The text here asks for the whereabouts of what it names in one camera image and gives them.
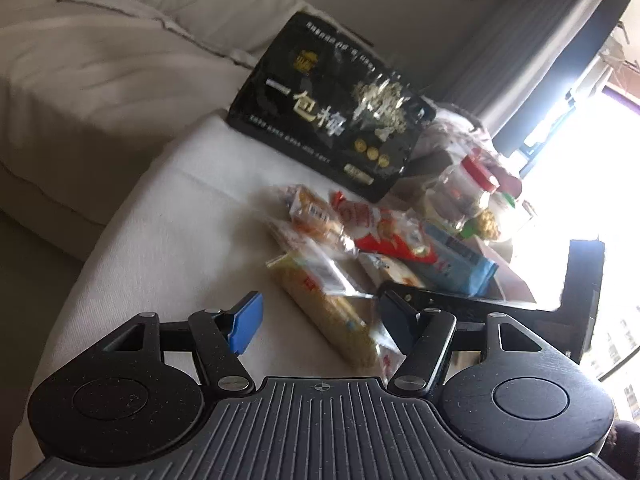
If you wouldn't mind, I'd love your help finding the blue snack packet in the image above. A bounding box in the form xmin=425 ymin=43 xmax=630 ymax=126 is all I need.
xmin=422 ymin=222 xmax=499 ymax=297

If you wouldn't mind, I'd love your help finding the red-lid plastic jar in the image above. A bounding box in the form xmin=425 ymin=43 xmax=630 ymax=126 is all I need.
xmin=429 ymin=154 xmax=502 ymax=227

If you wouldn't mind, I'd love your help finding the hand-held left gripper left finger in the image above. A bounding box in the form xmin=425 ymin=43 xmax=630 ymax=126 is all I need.
xmin=101 ymin=291 xmax=264 ymax=393

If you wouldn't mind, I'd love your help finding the clear grain bar packet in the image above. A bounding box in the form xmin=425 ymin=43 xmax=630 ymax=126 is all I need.
xmin=266 ymin=250 xmax=407 ymax=379

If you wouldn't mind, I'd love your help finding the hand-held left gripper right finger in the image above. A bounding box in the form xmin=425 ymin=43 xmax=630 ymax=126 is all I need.
xmin=379 ymin=289 xmax=552 ymax=397

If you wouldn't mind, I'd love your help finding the clear packet with bread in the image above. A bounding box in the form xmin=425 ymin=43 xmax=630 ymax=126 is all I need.
xmin=272 ymin=185 xmax=358 ymax=257

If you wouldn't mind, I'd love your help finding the black snack bag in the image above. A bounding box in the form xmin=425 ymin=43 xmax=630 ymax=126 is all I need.
xmin=225 ymin=11 xmax=437 ymax=204

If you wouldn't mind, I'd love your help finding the red and white snack packet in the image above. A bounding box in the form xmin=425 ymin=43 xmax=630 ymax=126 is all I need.
xmin=329 ymin=190 xmax=442 ymax=267

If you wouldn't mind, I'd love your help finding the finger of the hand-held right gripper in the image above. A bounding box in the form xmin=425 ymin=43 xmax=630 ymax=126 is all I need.
xmin=377 ymin=281 xmax=567 ymax=324

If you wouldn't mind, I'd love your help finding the pink box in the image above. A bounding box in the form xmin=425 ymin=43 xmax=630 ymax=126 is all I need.
xmin=477 ymin=237 xmax=540 ymax=307

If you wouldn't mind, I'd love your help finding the small white snack packet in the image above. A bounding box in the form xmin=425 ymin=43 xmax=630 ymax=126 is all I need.
xmin=357 ymin=252 xmax=427 ymax=292

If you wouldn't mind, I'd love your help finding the grey curtain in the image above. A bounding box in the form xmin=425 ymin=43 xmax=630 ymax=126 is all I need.
xmin=440 ymin=0 xmax=628 ymax=142

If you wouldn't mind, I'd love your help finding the green-lid plastic jar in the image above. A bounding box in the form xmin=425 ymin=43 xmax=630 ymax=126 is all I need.
xmin=464 ymin=191 xmax=532 ymax=244

